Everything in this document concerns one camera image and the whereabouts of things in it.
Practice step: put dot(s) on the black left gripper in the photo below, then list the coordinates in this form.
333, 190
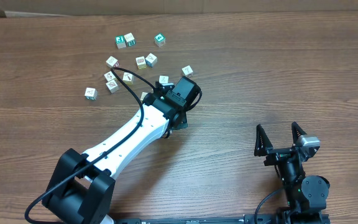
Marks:
183, 120

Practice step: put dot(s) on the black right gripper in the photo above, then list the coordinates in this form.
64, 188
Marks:
262, 150

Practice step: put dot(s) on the wooden elephant block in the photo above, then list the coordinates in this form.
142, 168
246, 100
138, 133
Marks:
163, 79

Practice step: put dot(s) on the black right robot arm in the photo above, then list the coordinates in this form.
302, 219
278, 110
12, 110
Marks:
306, 195

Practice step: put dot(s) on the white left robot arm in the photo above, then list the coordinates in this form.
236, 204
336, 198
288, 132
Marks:
81, 187

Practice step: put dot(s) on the wooden turtle block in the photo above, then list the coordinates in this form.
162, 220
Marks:
143, 95

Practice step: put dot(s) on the wooden block yellow side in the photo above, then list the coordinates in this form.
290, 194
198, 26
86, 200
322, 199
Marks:
128, 78

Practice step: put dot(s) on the wooden block blue side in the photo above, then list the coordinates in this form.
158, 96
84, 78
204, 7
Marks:
151, 60

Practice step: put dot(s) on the wooden pineapple block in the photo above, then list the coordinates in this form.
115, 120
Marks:
141, 63

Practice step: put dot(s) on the wooden block red circle drawing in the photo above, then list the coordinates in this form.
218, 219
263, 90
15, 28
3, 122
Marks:
112, 86

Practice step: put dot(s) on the green number four block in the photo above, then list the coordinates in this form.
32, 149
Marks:
160, 40

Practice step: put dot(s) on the wooden block red side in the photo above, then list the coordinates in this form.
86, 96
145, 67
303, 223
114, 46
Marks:
112, 62

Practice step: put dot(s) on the wooden block green number side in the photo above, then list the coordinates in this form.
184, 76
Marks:
130, 40

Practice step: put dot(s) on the green picture block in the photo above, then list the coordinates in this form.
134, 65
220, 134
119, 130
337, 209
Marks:
120, 41

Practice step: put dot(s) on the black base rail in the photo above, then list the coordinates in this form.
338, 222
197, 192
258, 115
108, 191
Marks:
245, 219

